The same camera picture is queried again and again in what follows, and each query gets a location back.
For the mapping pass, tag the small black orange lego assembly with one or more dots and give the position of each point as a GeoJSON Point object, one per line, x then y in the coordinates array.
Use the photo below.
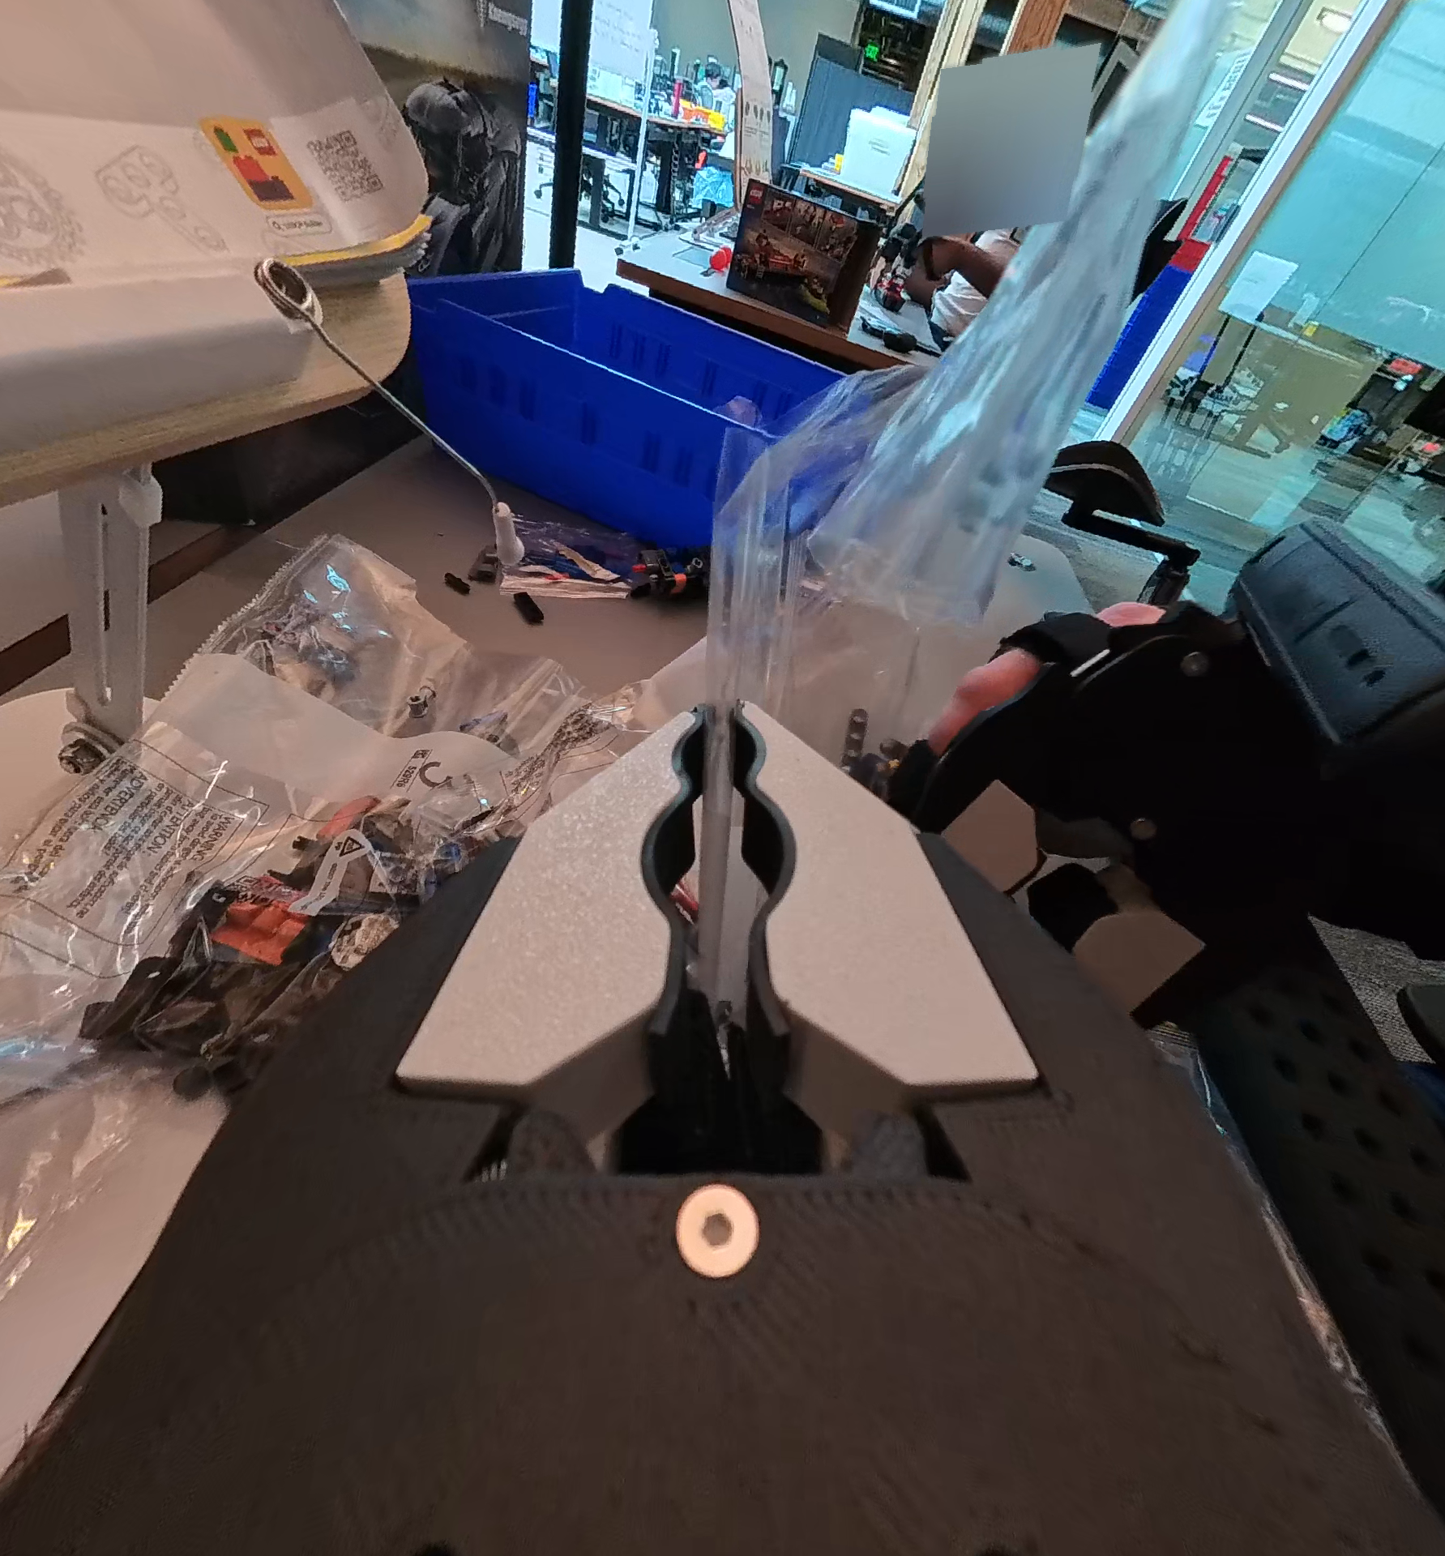
{"type": "Point", "coordinates": [672, 574]}

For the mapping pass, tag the wooden office desk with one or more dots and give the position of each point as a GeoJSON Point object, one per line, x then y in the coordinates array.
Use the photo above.
{"type": "Point", "coordinates": [673, 285]}

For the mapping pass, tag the black steel column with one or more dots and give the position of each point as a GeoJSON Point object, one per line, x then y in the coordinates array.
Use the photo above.
{"type": "Point", "coordinates": [573, 134]}

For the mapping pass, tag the person's right forearm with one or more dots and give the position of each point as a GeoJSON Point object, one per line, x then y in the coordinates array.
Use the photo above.
{"type": "Point", "coordinates": [1427, 827]}

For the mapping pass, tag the black lego set box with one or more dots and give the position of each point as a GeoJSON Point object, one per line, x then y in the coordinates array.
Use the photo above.
{"type": "Point", "coordinates": [455, 134]}

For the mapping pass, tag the clear plastic bag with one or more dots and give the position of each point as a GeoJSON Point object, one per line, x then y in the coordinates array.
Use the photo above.
{"type": "Point", "coordinates": [976, 425]}

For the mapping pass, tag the clear bag of pale parts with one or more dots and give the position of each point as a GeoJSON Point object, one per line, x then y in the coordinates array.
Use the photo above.
{"type": "Point", "coordinates": [321, 620]}

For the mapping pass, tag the black office chair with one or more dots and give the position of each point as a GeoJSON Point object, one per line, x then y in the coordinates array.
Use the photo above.
{"type": "Point", "coordinates": [1109, 475]}

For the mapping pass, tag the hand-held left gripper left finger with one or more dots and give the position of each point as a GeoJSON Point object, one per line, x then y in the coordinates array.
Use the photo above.
{"type": "Point", "coordinates": [529, 973]}

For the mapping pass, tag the small lego set box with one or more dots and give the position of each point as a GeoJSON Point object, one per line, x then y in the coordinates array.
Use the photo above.
{"type": "Point", "coordinates": [800, 256]}

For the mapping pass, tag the large white-label lego parts bag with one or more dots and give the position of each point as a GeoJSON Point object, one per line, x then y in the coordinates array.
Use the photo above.
{"type": "Point", "coordinates": [126, 827]}

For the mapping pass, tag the lego instruction booklet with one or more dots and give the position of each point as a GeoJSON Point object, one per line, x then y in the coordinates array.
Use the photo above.
{"type": "Point", "coordinates": [126, 147]}

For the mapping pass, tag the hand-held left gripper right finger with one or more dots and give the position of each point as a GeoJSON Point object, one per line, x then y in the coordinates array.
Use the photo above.
{"type": "Point", "coordinates": [904, 973]}

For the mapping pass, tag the blue plastic bin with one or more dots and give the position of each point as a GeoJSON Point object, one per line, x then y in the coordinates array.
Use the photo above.
{"type": "Point", "coordinates": [576, 389]}

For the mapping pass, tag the brown cardboard sheet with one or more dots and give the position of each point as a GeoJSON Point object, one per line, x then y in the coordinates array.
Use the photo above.
{"type": "Point", "coordinates": [754, 98]}

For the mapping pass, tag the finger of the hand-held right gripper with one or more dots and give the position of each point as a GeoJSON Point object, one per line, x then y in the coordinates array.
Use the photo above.
{"type": "Point", "coordinates": [996, 839]}
{"type": "Point", "coordinates": [1140, 950]}

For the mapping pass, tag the small bag of blue parts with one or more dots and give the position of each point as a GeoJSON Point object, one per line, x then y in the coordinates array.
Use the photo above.
{"type": "Point", "coordinates": [570, 566]}

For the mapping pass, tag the person's right hand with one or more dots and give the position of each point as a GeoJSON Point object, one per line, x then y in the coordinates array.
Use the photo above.
{"type": "Point", "coordinates": [976, 701]}

